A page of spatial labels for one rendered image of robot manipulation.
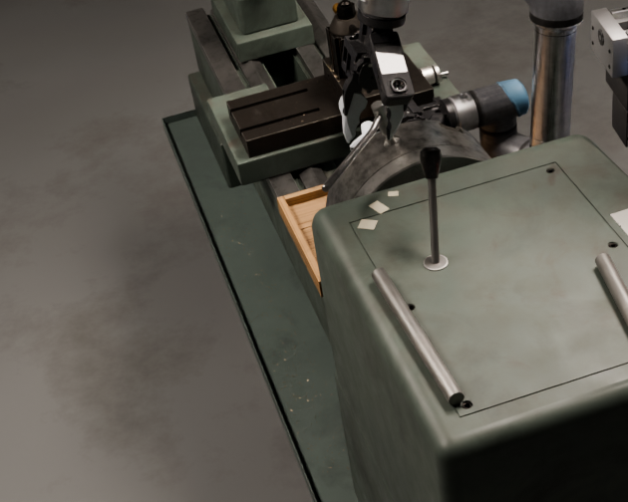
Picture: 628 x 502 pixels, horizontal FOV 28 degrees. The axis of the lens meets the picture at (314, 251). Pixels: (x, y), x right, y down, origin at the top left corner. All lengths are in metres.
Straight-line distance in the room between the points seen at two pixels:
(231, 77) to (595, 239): 1.48
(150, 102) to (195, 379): 1.57
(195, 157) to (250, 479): 0.89
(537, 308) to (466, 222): 0.22
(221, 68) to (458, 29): 1.95
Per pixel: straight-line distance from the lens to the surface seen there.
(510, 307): 1.75
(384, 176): 2.08
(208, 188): 3.32
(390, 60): 1.84
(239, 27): 3.20
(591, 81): 4.60
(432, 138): 2.13
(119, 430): 3.49
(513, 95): 2.48
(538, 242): 1.86
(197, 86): 3.49
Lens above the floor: 2.42
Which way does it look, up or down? 38 degrees down
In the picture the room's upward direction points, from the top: 10 degrees counter-clockwise
